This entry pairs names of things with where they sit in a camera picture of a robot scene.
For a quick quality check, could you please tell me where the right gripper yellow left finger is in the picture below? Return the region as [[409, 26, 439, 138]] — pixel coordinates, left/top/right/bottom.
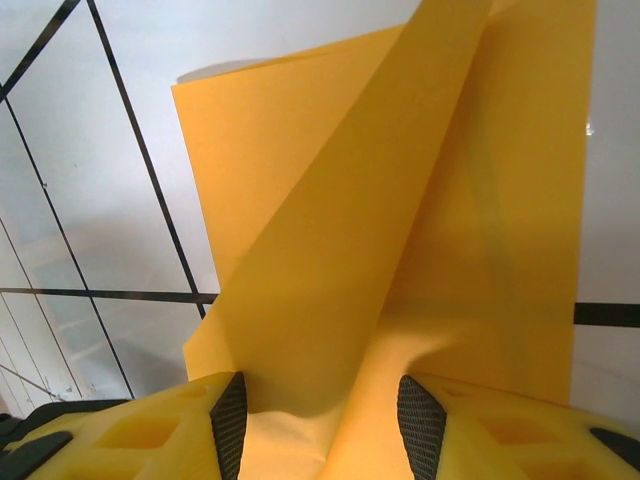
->
[[0, 372, 250, 480]]

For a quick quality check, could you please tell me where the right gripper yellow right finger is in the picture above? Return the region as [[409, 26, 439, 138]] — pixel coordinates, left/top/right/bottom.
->
[[397, 373, 640, 480]]

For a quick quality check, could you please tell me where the orange paper sheet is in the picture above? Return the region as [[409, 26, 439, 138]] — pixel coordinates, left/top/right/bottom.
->
[[169, 0, 600, 480]]

